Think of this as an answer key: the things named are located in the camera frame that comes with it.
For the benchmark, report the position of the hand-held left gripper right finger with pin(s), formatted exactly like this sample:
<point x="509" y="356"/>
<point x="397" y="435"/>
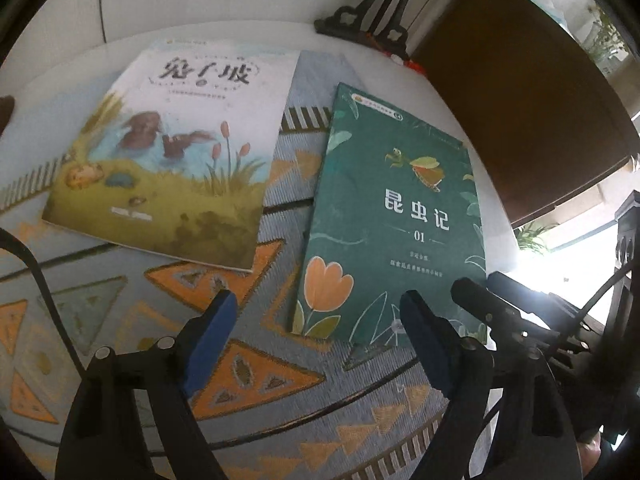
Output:
<point x="427" y="345"/>

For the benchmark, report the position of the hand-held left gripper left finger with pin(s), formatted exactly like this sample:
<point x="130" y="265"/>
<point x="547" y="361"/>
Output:
<point x="210" y="345"/>

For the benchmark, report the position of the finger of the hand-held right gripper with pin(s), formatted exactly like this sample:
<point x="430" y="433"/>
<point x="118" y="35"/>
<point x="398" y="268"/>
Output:
<point x="540" y="302"/>
<point x="480" y="302"/>

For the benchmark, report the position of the dark green turtle cover book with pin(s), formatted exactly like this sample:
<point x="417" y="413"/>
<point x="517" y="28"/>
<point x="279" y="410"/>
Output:
<point x="390" y="220"/>

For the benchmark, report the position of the person's right hand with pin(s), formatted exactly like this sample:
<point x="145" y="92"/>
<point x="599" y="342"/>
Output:
<point x="592" y="460"/>

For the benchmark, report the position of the bright window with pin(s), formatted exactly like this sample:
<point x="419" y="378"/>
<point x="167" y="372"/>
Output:
<point x="560" y="270"/>

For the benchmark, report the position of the potted green plant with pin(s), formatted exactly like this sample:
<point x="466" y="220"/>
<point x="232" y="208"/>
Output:
<point x="532" y="237"/>
<point x="605" y="35"/>

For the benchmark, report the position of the patterned woven table mat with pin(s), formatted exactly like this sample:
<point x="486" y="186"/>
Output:
<point x="300" y="385"/>

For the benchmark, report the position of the pond cover picture book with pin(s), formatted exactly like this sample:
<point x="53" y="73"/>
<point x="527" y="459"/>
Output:
<point x="175" y="170"/>

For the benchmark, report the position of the round fan ornament on stand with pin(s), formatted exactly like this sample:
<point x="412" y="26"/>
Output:
<point x="380" y="15"/>

